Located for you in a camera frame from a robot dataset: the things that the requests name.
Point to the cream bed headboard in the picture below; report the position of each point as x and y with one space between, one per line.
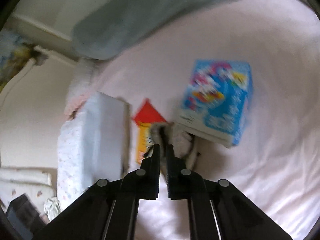
32 112

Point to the white embroidered towel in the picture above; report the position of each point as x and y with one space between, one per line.
35 184

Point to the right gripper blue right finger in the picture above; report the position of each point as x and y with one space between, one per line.
174 177

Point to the far floral pink pillow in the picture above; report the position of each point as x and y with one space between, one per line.
85 74

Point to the red packet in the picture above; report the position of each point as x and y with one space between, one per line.
147 113

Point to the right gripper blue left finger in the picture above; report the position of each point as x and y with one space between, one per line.
150 180

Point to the yellow snack packet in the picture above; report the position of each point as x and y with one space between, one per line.
144 140

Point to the near floral pink pillow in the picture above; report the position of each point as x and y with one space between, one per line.
69 160

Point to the pink bed sheet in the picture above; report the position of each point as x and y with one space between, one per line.
276 163

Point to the grey-blue long bolster pillow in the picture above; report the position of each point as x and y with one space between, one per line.
120 24

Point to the floral pink pillow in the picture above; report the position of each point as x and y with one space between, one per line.
85 74
69 160

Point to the blue cartoon tissue box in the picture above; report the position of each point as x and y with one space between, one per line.
217 101

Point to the grey striped sock bundle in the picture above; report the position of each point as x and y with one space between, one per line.
184 144

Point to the landscape wall painting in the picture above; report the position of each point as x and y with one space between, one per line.
16 51

